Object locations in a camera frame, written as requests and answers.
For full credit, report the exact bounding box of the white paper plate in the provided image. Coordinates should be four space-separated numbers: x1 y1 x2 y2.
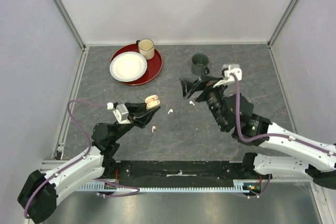
109 51 147 82

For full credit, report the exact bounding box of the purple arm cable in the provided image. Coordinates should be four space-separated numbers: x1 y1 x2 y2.
23 99 110 219
233 74 336 154

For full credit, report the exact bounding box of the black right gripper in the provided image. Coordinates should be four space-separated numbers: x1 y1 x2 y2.
180 74 230 130

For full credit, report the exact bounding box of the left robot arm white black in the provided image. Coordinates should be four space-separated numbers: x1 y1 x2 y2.
17 95 160 223

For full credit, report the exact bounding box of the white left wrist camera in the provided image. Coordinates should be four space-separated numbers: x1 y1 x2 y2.
107 102 131 124

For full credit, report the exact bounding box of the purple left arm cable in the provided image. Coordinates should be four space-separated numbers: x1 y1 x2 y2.
23 99 110 219

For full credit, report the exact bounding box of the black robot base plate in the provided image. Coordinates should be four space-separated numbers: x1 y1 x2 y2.
102 153 272 188

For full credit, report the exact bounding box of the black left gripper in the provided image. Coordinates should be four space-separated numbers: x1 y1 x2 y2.
111 100 160 142

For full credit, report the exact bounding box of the dark green mug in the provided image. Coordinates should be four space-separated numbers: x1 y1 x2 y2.
191 54 209 76

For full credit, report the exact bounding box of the cream ceramic mug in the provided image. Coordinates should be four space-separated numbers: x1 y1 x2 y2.
136 39 155 60

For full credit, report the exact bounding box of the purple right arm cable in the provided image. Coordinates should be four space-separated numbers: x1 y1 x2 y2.
233 74 336 154

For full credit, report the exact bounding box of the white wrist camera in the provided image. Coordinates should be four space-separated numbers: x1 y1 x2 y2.
107 102 131 124
213 63 242 88

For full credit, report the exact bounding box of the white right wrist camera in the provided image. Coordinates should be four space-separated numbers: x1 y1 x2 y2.
213 63 242 88

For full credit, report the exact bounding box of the beige earbud charging case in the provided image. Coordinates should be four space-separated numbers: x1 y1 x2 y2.
145 95 161 110

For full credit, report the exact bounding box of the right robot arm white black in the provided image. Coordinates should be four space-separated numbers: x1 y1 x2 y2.
180 72 335 189

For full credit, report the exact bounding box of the slotted grey cable duct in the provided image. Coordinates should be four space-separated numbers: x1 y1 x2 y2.
77 180 261 193

